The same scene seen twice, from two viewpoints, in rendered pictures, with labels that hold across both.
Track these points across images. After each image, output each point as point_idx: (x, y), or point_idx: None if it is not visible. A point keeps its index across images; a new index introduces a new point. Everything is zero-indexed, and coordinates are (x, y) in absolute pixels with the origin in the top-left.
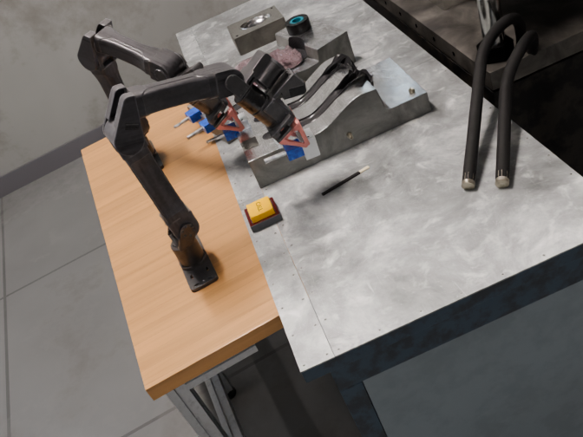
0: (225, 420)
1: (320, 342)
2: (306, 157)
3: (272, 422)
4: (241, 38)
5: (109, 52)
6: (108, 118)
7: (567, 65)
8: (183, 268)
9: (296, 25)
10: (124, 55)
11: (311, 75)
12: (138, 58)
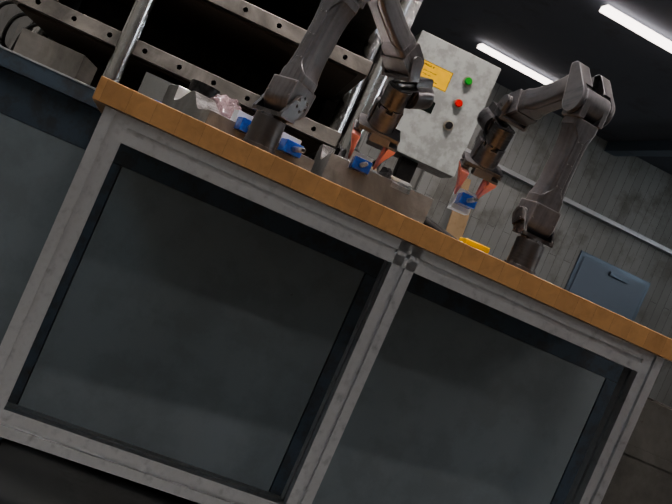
0: None
1: None
2: (469, 212)
3: None
4: (85, 60)
5: (387, 0)
6: (590, 84)
7: None
8: (533, 272)
9: (219, 91)
10: (398, 16)
11: (322, 150)
12: (408, 31)
